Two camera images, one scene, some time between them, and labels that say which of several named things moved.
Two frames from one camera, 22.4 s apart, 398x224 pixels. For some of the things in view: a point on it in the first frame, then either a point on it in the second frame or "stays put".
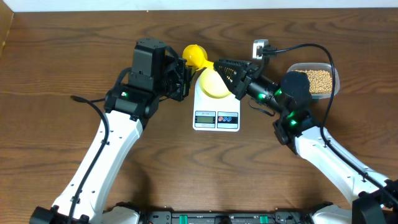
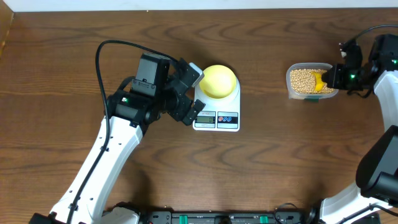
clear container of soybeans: (320, 78) stays put
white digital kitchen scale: (214, 114) stays put
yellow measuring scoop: (196, 57) → (319, 83)
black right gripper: (240, 84) → (334, 82)
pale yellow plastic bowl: (212, 84) stays put
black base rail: (225, 218) stays put
